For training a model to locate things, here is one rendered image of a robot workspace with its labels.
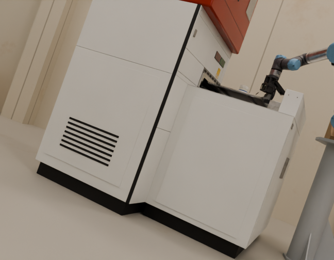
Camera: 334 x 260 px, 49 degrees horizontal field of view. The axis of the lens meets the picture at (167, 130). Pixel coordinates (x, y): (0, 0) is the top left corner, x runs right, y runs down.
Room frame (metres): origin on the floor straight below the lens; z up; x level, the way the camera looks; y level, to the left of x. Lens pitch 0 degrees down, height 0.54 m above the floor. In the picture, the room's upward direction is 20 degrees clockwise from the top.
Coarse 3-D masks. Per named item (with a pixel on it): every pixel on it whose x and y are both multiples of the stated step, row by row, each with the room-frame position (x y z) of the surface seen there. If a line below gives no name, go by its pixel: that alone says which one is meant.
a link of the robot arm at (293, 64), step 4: (296, 56) 2.44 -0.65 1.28; (284, 60) 2.43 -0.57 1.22; (288, 60) 2.40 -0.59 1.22; (292, 60) 2.38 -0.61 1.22; (296, 60) 2.37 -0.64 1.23; (300, 60) 2.42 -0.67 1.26; (280, 64) 2.45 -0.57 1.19; (284, 64) 2.42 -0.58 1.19; (288, 64) 2.39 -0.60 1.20; (292, 64) 2.37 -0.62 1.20; (296, 64) 2.37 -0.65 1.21; (300, 64) 2.43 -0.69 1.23; (284, 68) 2.44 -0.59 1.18; (288, 68) 2.40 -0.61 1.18; (292, 68) 2.38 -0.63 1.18; (296, 68) 2.38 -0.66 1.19
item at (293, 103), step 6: (288, 90) 1.99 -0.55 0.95; (288, 96) 1.99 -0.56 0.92; (294, 96) 1.98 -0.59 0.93; (300, 96) 1.97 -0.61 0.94; (282, 102) 2.00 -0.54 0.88; (288, 102) 1.98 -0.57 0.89; (294, 102) 1.97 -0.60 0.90; (300, 102) 1.98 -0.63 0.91; (282, 108) 1.99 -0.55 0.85; (288, 108) 1.98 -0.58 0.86; (294, 108) 1.97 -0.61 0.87; (300, 108) 2.10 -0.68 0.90; (288, 114) 1.98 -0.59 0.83; (294, 114) 1.96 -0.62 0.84; (300, 114) 2.22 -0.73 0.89; (300, 120) 2.37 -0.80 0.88
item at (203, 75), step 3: (201, 75) 2.30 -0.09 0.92; (204, 75) 2.31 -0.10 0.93; (201, 78) 2.30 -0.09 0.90; (204, 78) 2.36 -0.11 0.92; (207, 78) 2.38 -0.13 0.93; (201, 81) 2.30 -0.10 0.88; (207, 81) 2.42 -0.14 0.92; (210, 81) 2.45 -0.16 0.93; (198, 84) 2.30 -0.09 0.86; (201, 84) 2.31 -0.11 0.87; (201, 87) 2.33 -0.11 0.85; (204, 87) 2.38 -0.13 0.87
